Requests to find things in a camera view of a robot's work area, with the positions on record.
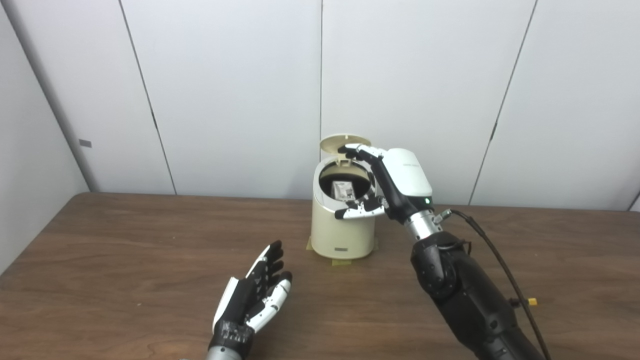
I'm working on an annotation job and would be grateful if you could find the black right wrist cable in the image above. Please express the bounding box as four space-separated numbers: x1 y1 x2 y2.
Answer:
435 209 552 360

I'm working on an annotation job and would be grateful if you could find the cream round bin lid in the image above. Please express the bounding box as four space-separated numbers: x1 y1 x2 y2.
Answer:
320 133 372 166

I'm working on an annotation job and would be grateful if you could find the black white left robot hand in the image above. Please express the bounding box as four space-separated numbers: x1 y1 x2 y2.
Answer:
208 240 293 359

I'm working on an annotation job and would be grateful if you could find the white green milk carton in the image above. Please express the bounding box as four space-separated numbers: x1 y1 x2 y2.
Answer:
332 181 357 202

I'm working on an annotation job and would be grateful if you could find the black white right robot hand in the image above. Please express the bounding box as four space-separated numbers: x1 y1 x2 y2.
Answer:
334 143 434 225

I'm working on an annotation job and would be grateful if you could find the cream-colored round bin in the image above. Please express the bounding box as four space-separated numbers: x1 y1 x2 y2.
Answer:
310 156 377 260

